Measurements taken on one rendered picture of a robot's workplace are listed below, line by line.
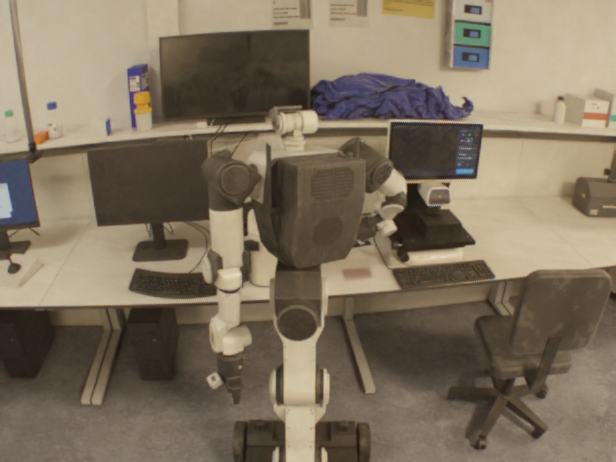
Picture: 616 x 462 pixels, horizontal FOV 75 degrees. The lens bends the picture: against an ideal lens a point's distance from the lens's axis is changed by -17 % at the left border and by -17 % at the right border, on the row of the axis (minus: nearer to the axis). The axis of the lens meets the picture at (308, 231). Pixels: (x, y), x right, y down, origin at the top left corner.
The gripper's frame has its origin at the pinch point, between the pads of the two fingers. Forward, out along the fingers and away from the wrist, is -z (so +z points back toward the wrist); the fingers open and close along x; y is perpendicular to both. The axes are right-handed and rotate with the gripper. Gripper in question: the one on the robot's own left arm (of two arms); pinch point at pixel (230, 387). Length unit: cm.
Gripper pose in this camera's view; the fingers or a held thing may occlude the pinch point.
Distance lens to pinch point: 168.8
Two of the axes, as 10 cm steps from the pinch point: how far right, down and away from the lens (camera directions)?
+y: -8.8, 1.5, -4.5
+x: -4.7, -4.7, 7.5
